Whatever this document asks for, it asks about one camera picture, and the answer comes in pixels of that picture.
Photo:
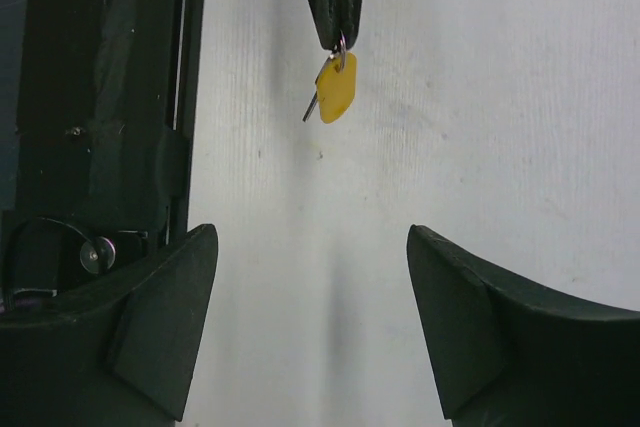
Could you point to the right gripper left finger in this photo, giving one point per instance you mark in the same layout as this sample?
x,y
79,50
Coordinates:
x,y
118,351

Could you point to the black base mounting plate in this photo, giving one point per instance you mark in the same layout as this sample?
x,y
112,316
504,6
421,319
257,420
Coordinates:
x,y
97,113

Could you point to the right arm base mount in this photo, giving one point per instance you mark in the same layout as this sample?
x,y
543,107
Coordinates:
x,y
47,256

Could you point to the yellow tag key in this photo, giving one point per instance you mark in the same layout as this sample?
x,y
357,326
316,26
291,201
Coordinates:
x,y
335,84

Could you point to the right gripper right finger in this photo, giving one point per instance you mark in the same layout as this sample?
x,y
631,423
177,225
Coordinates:
x,y
508,351

